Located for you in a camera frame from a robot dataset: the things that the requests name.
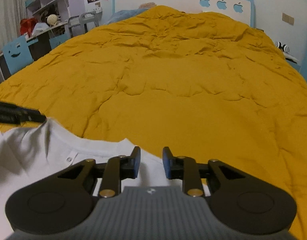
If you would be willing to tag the white blue desk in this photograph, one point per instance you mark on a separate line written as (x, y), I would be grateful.
(39, 45)

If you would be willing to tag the white Nevada sweatshirt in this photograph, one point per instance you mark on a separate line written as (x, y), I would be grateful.
(31, 154)

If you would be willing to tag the red bag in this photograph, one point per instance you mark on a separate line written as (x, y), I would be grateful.
(27, 26)

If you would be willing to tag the blue smiley face chair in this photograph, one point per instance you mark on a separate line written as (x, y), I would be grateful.
(17, 54)

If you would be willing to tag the mustard yellow quilt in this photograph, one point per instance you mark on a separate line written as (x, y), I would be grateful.
(204, 85)

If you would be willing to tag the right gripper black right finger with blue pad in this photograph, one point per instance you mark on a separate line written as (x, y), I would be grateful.
(237, 199)

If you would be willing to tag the black white headphones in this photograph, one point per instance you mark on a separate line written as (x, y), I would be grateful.
(283, 47)

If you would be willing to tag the blue nightstand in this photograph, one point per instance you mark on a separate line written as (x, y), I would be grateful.
(296, 66)

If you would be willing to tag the round cream ball lamp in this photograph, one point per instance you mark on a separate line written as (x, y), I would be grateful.
(52, 19)

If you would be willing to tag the white blue apple headboard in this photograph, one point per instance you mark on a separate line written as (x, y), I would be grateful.
(239, 10)

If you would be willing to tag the blue pillow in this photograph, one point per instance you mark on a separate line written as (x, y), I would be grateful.
(125, 14)

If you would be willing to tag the wall switch plate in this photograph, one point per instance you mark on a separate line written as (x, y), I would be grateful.
(288, 19)

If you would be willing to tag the grey metal chair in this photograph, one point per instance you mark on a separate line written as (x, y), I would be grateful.
(83, 19)

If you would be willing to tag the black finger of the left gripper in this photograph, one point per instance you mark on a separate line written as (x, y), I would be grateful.
(13, 114)

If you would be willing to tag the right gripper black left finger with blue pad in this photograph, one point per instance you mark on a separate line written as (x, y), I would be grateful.
(65, 199)

